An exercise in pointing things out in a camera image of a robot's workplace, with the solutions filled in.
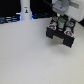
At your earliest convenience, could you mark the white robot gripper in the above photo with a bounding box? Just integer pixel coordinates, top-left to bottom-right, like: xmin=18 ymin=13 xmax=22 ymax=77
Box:
xmin=50 ymin=0 xmax=80 ymax=19

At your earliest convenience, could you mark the black kcup holder drawer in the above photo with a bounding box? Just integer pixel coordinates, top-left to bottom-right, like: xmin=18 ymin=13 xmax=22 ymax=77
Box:
xmin=46 ymin=15 xmax=76 ymax=47

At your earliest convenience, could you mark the green-lidded white kcup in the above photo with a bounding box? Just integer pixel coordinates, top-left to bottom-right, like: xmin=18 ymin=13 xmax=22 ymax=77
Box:
xmin=58 ymin=19 xmax=65 ymax=29

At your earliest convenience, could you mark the kcup in holder slot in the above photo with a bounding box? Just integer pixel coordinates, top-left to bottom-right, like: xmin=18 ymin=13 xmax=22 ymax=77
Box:
xmin=64 ymin=30 xmax=73 ymax=37
xmin=67 ymin=22 xmax=74 ymax=28
xmin=48 ymin=24 xmax=56 ymax=30

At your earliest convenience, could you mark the black keyboard with blue light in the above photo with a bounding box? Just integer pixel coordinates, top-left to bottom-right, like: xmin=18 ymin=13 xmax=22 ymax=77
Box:
xmin=0 ymin=14 xmax=21 ymax=24

